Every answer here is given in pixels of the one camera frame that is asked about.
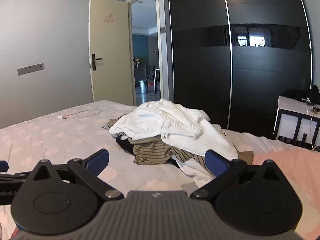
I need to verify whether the white side table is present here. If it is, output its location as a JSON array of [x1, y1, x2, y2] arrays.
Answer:
[[273, 94, 320, 152]]

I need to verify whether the white charging cable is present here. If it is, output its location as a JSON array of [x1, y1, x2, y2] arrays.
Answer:
[[53, 109, 102, 120]]

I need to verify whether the dark door handle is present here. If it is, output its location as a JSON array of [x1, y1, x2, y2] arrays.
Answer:
[[89, 54, 102, 71]]

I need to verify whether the white shirt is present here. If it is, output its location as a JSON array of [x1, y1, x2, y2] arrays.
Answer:
[[109, 99, 210, 141]]

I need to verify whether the black sliding wardrobe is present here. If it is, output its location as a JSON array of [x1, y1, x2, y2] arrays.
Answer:
[[166, 0, 314, 140]]

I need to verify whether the grey wall switch panel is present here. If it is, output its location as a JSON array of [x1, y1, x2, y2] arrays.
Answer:
[[17, 63, 44, 76]]

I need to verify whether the pink blanket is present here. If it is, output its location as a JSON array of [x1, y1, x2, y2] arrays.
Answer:
[[252, 148, 320, 240]]

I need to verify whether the dark garment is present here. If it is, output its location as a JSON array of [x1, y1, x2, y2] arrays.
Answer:
[[115, 134, 136, 155]]

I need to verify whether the thin white cable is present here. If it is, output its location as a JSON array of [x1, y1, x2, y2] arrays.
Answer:
[[301, 97, 320, 152]]

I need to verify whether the brown striped garment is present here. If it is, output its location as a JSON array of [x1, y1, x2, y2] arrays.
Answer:
[[132, 137, 208, 172]]

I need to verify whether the black bag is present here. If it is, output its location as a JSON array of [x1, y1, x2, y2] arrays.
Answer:
[[282, 85, 320, 106]]

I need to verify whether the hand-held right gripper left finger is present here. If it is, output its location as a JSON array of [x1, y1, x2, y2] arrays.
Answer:
[[25, 149, 123, 201]]

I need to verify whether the bed with pink dotted sheet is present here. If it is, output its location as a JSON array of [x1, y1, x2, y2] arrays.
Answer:
[[0, 99, 320, 240]]

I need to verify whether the white textured garment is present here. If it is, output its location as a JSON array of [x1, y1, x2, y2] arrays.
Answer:
[[160, 119, 238, 195]]

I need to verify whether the plain brown garment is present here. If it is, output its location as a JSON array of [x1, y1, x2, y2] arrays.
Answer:
[[237, 151, 255, 166]]

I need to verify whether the dark dining chair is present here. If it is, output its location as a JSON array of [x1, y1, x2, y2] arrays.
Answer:
[[146, 65, 160, 93]]

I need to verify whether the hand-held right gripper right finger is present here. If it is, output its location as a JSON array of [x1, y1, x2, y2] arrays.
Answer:
[[190, 150, 290, 201]]

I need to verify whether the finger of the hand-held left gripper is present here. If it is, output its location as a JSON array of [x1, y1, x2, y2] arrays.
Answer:
[[0, 160, 28, 182]]

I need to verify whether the cream door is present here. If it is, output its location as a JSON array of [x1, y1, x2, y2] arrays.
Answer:
[[89, 0, 137, 107]]

